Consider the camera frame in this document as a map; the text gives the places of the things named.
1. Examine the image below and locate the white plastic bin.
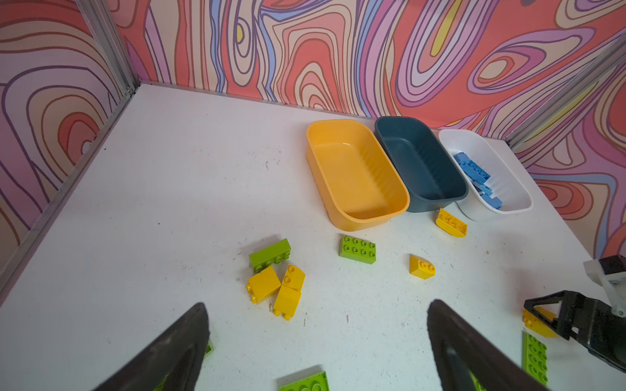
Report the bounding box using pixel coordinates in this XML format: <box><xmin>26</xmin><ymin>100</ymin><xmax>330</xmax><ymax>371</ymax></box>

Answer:
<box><xmin>439</xmin><ymin>130</ymin><xmax>533</xmax><ymax>222</ymax></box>

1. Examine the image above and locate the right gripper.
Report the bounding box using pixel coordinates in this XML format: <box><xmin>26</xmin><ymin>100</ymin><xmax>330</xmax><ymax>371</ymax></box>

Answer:
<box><xmin>523</xmin><ymin>290</ymin><xmax>625</xmax><ymax>372</ymax></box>

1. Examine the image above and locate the yellow sloped lego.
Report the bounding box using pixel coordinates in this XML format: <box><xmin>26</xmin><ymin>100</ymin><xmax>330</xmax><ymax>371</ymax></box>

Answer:
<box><xmin>435</xmin><ymin>209</ymin><xmax>468</xmax><ymax>238</ymax></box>

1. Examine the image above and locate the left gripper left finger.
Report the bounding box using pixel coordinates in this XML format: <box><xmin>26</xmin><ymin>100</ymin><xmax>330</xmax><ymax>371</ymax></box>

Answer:
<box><xmin>96</xmin><ymin>302</ymin><xmax>210</xmax><ymax>390</ymax></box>

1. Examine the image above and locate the dark teal plastic bin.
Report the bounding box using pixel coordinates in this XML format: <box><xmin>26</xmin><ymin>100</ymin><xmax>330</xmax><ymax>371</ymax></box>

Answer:
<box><xmin>374</xmin><ymin>117</ymin><xmax>469</xmax><ymax>213</ymax></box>

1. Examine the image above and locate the yellow plastic bin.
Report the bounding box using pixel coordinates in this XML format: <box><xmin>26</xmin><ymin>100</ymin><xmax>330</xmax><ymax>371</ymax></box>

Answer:
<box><xmin>306</xmin><ymin>120</ymin><xmax>410</xmax><ymax>231</ymax></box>

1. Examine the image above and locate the small yellow lego centre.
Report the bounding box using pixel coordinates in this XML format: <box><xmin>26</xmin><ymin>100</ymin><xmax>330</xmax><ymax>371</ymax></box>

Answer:
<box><xmin>409</xmin><ymin>255</ymin><xmax>436</xmax><ymax>280</ymax></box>

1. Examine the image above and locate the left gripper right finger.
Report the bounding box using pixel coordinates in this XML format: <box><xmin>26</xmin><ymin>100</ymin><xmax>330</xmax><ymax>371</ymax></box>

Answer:
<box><xmin>427</xmin><ymin>299</ymin><xmax>546</xmax><ymax>390</ymax></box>

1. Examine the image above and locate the green lego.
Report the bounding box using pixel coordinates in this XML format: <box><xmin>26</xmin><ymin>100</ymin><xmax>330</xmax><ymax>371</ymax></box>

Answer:
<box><xmin>279</xmin><ymin>371</ymin><xmax>330</xmax><ymax>391</ymax></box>
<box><xmin>522</xmin><ymin>332</ymin><xmax>549</xmax><ymax>386</ymax></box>
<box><xmin>249</xmin><ymin>239</ymin><xmax>291</xmax><ymax>274</ymax></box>
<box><xmin>205</xmin><ymin>341</ymin><xmax>214</xmax><ymax>356</ymax></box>
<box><xmin>339</xmin><ymin>236</ymin><xmax>377</xmax><ymax>265</ymax></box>

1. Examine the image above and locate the yellow lego cluster block one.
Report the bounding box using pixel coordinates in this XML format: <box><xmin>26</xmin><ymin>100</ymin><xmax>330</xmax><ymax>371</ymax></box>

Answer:
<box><xmin>246</xmin><ymin>266</ymin><xmax>281</xmax><ymax>304</ymax></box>

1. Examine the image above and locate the yellow lego cluster block three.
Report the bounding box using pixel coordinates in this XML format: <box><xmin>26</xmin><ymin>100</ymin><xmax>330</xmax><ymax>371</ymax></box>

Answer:
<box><xmin>282</xmin><ymin>265</ymin><xmax>306</xmax><ymax>293</ymax></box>

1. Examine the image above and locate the blue lego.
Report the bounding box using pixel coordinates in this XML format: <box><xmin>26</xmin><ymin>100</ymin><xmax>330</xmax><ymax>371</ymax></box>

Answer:
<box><xmin>481</xmin><ymin>193</ymin><xmax>503</xmax><ymax>210</ymax></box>
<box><xmin>472</xmin><ymin>180</ymin><xmax>493</xmax><ymax>197</ymax></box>
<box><xmin>454</xmin><ymin>152</ymin><xmax>491</xmax><ymax>184</ymax></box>

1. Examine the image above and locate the yellow lego cluster block two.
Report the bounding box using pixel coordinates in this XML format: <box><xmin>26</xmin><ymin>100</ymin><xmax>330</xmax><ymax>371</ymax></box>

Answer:
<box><xmin>273</xmin><ymin>285</ymin><xmax>302</xmax><ymax>320</ymax></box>

